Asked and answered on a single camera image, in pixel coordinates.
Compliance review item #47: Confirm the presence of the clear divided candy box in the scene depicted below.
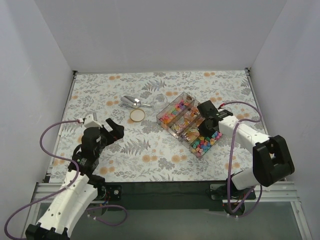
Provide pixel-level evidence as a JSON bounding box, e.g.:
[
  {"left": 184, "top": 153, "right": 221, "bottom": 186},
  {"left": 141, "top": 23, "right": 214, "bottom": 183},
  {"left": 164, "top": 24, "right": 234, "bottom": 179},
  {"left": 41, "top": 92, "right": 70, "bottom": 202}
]
[{"left": 156, "top": 92, "right": 222, "bottom": 159}]

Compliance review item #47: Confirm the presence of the silver metal scoop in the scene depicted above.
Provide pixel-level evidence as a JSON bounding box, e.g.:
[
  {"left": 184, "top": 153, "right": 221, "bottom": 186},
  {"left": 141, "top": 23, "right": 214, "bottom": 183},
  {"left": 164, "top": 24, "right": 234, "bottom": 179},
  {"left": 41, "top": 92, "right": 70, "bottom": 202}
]
[{"left": 120, "top": 95, "right": 153, "bottom": 109}]

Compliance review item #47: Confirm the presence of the clear glass jar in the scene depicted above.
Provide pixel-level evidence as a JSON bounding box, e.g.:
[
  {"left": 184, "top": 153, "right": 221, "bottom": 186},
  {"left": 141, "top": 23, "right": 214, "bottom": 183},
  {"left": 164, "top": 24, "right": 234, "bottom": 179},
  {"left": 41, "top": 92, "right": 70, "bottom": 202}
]
[{"left": 152, "top": 93, "right": 168, "bottom": 111}]

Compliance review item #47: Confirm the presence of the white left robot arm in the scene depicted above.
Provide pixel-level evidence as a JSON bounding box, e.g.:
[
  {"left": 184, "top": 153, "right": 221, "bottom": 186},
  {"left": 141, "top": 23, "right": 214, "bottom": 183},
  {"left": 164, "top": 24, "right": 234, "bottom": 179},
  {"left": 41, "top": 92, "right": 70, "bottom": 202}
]
[{"left": 25, "top": 114, "right": 124, "bottom": 240}]

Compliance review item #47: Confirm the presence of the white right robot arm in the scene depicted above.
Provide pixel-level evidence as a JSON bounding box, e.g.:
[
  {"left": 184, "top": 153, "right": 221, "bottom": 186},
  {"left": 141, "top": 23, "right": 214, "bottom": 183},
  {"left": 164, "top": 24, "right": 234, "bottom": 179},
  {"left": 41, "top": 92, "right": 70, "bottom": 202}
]
[{"left": 197, "top": 100, "right": 295, "bottom": 199}]

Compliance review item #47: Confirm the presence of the round wooden jar lid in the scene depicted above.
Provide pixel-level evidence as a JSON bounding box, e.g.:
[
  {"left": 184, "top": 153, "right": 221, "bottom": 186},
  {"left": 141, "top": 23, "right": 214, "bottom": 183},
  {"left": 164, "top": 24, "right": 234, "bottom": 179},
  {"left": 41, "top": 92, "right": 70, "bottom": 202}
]
[{"left": 129, "top": 108, "right": 146, "bottom": 122}]

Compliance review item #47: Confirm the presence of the floral patterned table mat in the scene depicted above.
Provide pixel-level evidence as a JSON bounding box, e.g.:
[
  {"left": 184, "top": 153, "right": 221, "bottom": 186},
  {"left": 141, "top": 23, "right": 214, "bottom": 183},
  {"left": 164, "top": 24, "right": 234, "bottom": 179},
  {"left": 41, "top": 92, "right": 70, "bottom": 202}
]
[{"left": 48, "top": 70, "right": 266, "bottom": 183}]

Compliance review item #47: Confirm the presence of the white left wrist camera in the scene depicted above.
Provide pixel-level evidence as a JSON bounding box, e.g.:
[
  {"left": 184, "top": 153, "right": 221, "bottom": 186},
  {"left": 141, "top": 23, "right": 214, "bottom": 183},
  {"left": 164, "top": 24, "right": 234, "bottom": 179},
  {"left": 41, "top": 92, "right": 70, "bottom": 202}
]
[{"left": 77, "top": 114, "right": 103, "bottom": 129}]

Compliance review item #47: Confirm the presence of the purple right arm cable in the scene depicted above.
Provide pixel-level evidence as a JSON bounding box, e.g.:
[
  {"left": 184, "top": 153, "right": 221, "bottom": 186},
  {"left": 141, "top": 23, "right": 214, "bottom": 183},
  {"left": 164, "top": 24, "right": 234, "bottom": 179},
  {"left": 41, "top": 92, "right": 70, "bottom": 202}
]
[{"left": 218, "top": 101, "right": 263, "bottom": 217}]

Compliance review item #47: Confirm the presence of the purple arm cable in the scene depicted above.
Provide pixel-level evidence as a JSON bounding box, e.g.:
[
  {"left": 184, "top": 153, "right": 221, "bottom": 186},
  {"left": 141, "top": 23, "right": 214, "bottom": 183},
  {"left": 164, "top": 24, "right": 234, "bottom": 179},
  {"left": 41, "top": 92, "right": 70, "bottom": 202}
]
[
  {"left": 218, "top": 101, "right": 263, "bottom": 217},
  {"left": 3, "top": 119, "right": 127, "bottom": 240}
]

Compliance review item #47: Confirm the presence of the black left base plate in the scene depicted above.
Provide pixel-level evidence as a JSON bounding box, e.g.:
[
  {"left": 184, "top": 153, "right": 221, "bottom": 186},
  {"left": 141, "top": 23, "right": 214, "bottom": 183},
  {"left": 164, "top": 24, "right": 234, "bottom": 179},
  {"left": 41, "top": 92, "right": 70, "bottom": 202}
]
[{"left": 95, "top": 185, "right": 122, "bottom": 202}]

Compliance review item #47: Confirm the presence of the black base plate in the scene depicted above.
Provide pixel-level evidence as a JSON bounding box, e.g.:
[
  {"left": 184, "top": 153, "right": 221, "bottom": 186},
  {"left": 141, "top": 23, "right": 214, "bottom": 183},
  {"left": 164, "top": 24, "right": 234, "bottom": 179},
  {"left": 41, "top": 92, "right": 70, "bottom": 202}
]
[
  {"left": 95, "top": 185, "right": 122, "bottom": 202},
  {"left": 206, "top": 184, "right": 256, "bottom": 200}
]

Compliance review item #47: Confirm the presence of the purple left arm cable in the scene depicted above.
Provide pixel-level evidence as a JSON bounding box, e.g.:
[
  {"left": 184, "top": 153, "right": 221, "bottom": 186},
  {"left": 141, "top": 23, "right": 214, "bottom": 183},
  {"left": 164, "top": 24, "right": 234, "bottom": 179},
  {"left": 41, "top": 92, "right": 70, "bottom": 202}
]
[{"left": 3, "top": 119, "right": 127, "bottom": 240}]

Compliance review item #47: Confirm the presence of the aluminium frame rail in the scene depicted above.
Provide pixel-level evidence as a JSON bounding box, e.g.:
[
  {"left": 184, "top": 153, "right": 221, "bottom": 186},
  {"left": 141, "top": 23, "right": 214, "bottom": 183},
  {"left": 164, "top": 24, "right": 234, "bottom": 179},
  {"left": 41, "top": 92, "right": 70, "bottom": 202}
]
[{"left": 34, "top": 181, "right": 312, "bottom": 240}]

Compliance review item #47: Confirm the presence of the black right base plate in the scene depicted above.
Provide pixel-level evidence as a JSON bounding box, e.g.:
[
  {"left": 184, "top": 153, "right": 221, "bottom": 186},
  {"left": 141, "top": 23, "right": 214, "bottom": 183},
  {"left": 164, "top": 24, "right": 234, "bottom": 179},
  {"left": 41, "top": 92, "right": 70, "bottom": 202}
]
[{"left": 206, "top": 184, "right": 256, "bottom": 200}]

